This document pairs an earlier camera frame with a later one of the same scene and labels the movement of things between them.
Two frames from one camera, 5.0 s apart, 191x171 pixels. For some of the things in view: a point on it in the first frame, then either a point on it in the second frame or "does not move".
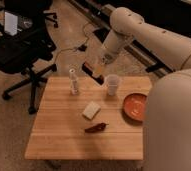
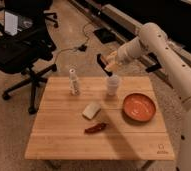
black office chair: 24,43 does not move
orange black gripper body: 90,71 → 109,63
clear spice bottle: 74,81 does not move
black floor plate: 101,33 does not move
